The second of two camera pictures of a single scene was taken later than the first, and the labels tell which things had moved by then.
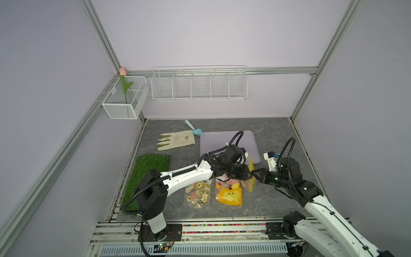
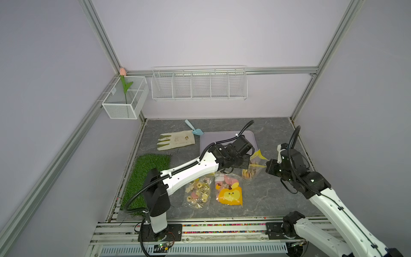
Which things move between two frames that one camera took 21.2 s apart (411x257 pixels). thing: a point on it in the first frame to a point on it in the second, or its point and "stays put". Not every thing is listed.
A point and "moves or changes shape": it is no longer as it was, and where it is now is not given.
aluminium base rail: x=201 y=237 stays put
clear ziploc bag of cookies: x=249 y=183 moves or changes shape
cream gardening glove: x=176 y=140 stays put
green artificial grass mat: x=143 y=164 stays put
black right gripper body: x=274 y=179 to x=276 y=169
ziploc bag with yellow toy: x=229 y=193 stays put
